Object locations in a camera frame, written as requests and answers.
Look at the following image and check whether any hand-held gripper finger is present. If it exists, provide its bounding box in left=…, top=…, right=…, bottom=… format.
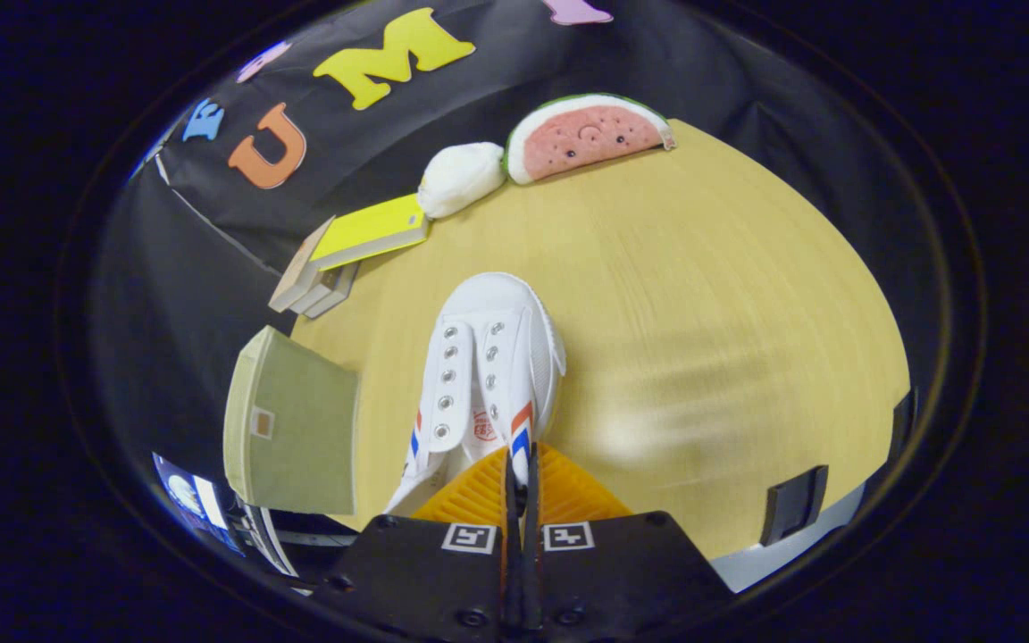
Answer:
left=314, top=445, right=523, bottom=640
left=523, top=443, right=737, bottom=640

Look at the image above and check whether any white canvas shoe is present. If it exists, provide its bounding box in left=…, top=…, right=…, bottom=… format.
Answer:
left=384, top=271, right=567, bottom=518

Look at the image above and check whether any green fabric storage box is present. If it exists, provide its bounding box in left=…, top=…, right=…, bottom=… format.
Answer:
left=222, top=325, right=361, bottom=517

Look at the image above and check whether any black table clamp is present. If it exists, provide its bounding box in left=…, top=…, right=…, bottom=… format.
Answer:
left=759, top=464, right=830, bottom=548
left=888, top=387, right=919, bottom=458

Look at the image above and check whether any computer monitor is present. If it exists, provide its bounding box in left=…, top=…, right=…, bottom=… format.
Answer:
left=152, top=452, right=246, bottom=556

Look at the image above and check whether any pale thick book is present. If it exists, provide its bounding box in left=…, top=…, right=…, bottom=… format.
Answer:
left=291, top=261, right=360, bottom=320

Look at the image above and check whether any yellow cover book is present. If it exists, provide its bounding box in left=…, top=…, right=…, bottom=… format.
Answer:
left=308, top=193, right=431, bottom=272

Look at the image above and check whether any white plush toy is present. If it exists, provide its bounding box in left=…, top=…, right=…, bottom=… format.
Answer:
left=415, top=141, right=509, bottom=221

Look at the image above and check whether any watermelon slice plush toy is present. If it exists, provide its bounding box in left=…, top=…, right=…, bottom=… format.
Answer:
left=503, top=93, right=677, bottom=187

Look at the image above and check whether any black backdrop cloth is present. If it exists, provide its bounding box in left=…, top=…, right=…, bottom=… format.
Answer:
left=90, top=0, right=926, bottom=488

